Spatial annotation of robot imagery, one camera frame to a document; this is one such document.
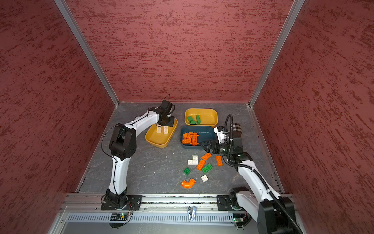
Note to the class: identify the right circuit board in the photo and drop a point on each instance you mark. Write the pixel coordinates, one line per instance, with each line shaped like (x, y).
(239, 217)

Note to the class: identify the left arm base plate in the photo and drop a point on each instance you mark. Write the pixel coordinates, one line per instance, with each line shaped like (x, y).
(118, 203)

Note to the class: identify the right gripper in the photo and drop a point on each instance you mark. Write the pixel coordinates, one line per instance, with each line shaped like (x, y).
(215, 144)

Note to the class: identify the yellow tub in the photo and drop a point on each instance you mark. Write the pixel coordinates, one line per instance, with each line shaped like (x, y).
(160, 140)
(209, 117)

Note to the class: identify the circuit board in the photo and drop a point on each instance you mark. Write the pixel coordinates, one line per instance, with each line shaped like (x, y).
(118, 217)
(239, 217)

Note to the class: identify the left circuit board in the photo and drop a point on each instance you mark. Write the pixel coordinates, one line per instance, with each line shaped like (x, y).
(118, 217)

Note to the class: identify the plaid checkered pouch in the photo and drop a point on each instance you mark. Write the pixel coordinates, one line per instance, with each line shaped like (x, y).
(236, 130)

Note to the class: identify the aluminium front rail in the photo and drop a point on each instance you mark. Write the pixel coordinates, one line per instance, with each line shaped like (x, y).
(153, 203)

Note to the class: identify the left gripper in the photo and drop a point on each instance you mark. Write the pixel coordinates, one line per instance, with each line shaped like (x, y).
(171, 124)

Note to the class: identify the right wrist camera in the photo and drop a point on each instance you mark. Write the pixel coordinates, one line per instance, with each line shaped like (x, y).
(221, 134)

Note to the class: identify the green 2x4 lego plate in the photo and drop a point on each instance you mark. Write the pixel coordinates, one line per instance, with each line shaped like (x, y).
(198, 119)

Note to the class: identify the green 2x3 lego plate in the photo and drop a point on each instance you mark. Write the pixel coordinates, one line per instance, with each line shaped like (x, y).
(207, 168)

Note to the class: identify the orange 2x3 lego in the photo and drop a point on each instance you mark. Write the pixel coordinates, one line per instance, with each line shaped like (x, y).
(189, 135)
(201, 165)
(206, 156)
(219, 161)

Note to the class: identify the white square lego lower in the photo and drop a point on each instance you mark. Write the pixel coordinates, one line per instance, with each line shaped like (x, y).
(204, 178)

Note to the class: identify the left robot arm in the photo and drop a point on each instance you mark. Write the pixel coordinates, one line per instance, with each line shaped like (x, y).
(123, 146)

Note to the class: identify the orange long lego chassis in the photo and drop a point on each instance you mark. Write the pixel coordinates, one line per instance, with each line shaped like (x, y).
(194, 137)

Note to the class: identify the white L-shaped lego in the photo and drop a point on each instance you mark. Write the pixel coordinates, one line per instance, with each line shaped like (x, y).
(193, 161)

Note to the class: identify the dark teal tub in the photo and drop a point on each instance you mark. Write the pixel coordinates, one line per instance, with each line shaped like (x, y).
(205, 133)

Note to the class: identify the metal clip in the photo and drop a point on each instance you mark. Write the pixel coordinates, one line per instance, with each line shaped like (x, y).
(191, 212)

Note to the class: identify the yellow tub right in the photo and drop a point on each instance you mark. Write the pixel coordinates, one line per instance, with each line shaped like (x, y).
(209, 117)

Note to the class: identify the yellow tub left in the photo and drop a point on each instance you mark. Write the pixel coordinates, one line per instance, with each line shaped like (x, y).
(160, 140)

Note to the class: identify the orange curved lego piece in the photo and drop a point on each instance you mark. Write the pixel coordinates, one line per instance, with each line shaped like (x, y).
(188, 184)

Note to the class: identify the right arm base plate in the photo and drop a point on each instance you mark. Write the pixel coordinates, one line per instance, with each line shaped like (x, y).
(227, 203)

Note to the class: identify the orange 2x4 lego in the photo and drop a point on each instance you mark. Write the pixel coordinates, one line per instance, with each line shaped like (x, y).
(187, 141)

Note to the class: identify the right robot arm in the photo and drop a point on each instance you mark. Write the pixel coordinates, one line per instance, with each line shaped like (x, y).
(273, 213)

